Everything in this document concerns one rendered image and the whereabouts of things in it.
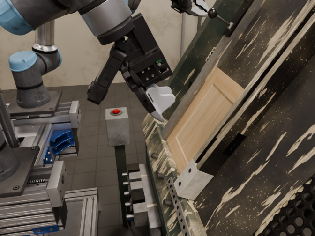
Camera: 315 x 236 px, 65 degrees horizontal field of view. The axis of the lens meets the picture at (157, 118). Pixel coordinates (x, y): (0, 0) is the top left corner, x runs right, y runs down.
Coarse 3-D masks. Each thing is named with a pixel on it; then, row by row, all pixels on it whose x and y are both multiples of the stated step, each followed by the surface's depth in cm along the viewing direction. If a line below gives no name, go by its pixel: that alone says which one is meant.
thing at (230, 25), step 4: (212, 8) 92; (208, 12) 93; (212, 12) 92; (216, 12) 92; (212, 16) 93; (216, 16) 94; (220, 20) 96; (224, 20) 96; (228, 24) 97; (232, 24) 97; (228, 28) 98
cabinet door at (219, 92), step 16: (208, 80) 105; (224, 80) 95; (208, 96) 101; (224, 96) 91; (192, 112) 106; (208, 112) 97; (224, 112) 88; (176, 128) 113; (192, 128) 102; (208, 128) 93; (176, 144) 108; (192, 144) 98; (176, 160) 104
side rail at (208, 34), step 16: (224, 0) 114; (240, 0) 115; (208, 16) 120; (224, 16) 118; (208, 32) 120; (192, 48) 123; (208, 48) 124; (192, 64) 127; (176, 80) 130; (176, 96) 135
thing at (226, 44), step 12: (264, 0) 94; (252, 12) 95; (240, 24) 96; (240, 36) 99; (216, 48) 104; (228, 48) 101; (216, 60) 102; (204, 72) 106; (192, 84) 111; (192, 96) 109; (180, 108) 112; (168, 132) 116
